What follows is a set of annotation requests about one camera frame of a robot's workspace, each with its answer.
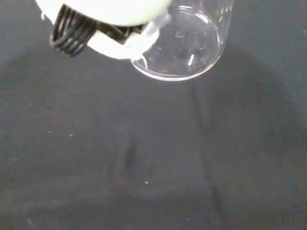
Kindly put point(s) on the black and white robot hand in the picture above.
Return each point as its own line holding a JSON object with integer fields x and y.
{"x": 115, "y": 14}

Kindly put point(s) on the black bench cloth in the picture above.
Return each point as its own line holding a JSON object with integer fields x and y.
{"x": 120, "y": 155}

